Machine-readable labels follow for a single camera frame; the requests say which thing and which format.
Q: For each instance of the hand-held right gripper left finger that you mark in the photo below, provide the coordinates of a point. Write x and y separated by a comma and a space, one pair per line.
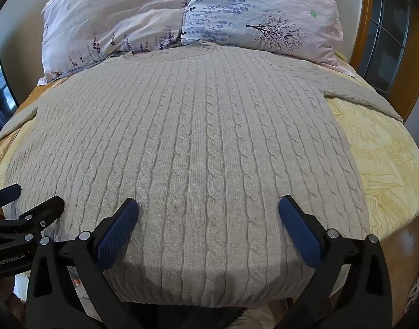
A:
117, 236

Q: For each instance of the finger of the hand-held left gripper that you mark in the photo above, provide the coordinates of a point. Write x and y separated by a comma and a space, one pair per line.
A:
41, 214
5, 194

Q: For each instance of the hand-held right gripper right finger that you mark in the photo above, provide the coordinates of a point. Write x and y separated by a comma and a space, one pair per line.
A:
298, 233

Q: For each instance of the yellow orange patterned bedsheet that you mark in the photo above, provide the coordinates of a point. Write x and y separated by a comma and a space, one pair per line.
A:
384, 164

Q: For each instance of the television screen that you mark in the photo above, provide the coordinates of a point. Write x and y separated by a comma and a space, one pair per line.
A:
0, 82

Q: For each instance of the black and white object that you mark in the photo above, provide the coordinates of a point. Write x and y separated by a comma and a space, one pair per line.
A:
418, 291

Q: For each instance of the pale pink floral pillow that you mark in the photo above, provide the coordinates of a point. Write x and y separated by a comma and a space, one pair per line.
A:
110, 17

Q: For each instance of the glass panelled door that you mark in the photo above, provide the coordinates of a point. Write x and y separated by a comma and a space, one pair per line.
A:
387, 34

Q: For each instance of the blue floral tree-print pillow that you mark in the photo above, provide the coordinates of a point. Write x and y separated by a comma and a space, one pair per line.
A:
264, 7

